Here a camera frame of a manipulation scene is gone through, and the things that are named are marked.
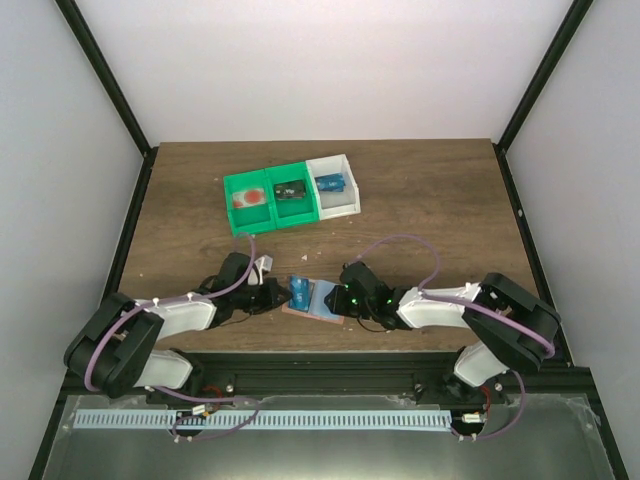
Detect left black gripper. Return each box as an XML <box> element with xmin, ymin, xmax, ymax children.
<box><xmin>233</xmin><ymin>278</ymin><xmax>292</xmax><ymax>315</ymax></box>

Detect black VIP card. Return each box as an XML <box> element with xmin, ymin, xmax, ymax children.
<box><xmin>274</xmin><ymin>182</ymin><xmax>309</xmax><ymax>202</ymax></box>

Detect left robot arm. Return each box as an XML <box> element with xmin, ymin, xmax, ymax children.
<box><xmin>63</xmin><ymin>252</ymin><xmax>292</xmax><ymax>404</ymax></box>

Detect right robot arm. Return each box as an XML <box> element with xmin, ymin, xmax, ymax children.
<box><xmin>323</xmin><ymin>261</ymin><xmax>561</xmax><ymax>403</ymax></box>

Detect red white card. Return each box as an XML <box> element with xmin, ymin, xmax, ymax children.
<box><xmin>231</xmin><ymin>188</ymin><xmax>266</xmax><ymax>209</ymax></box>

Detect black card in bin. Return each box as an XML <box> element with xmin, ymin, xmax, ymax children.
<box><xmin>273</xmin><ymin>180</ymin><xmax>308</xmax><ymax>202</ymax></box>

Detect blue card in bin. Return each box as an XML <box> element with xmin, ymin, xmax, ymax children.
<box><xmin>315</xmin><ymin>177</ymin><xmax>345</xmax><ymax>192</ymax></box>

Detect left green bin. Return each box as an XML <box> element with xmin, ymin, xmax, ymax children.
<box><xmin>223</xmin><ymin>169</ymin><xmax>276</xmax><ymax>236</ymax></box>

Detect green bin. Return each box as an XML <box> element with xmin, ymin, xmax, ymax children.
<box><xmin>223</xmin><ymin>169</ymin><xmax>276</xmax><ymax>236</ymax></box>
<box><xmin>265</xmin><ymin>162</ymin><xmax>319</xmax><ymax>229</ymax></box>

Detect middle green bin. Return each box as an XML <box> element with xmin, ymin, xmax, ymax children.
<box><xmin>265</xmin><ymin>162</ymin><xmax>319</xmax><ymax>229</ymax></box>

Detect white bin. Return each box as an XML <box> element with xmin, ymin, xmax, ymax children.
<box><xmin>304</xmin><ymin>154</ymin><xmax>361</xmax><ymax>221</ymax></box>

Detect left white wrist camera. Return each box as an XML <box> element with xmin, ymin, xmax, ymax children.
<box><xmin>247</xmin><ymin>255</ymin><xmax>273</xmax><ymax>286</ymax></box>

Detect black aluminium front rail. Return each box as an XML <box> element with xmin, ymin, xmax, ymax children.
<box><xmin>64</xmin><ymin>352</ymin><xmax>591</xmax><ymax>401</ymax></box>

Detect light blue slotted cable duct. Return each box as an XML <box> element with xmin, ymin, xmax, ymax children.
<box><xmin>73</xmin><ymin>409</ymin><xmax>452</xmax><ymax>432</ymax></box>

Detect left black frame post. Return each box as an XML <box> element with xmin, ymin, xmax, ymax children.
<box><xmin>53</xmin><ymin>0</ymin><xmax>153</xmax><ymax>157</ymax></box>

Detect black frame post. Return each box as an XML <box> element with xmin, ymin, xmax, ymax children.
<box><xmin>53</xmin><ymin>0</ymin><xmax>153</xmax><ymax>157</ymax></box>
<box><xmin>497</xmin><ymin>0</ymin><xmax>595</xmax><ymax>154</ymax></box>

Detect right black frame post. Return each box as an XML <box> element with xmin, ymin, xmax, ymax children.
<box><xmin>497</xmin><ymin>0</ymin><xmax>595</xmax><ymax>154</ymax></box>

